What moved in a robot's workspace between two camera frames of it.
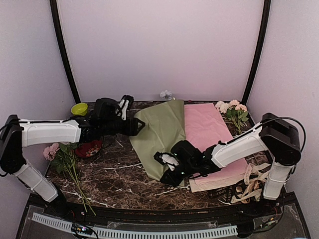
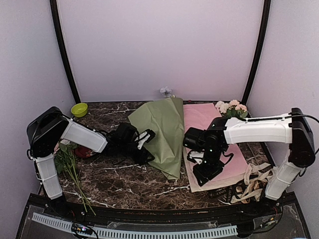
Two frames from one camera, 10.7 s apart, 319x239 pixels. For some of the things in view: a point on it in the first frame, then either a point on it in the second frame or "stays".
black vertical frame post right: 258,51 stays
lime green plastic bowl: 79,109 stays
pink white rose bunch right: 235,112 stays
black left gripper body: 108,127 to 125,151
